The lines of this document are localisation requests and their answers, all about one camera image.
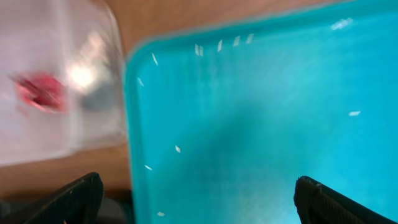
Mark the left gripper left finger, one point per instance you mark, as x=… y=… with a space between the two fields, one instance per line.
x=77 y=203

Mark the teal serving tray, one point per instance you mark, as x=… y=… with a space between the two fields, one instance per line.
x=221 y=123

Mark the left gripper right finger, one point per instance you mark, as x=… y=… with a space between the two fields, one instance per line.
x=319 y=204

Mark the clear plastic bin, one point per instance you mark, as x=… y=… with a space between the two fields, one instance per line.
x=61 y=72

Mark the black tray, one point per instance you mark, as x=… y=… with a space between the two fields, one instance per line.
x=116 y=206

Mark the red snack wrapper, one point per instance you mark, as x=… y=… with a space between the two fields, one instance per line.
x=42 y=91

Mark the white tissue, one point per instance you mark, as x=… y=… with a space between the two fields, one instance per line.
x=89 y=68

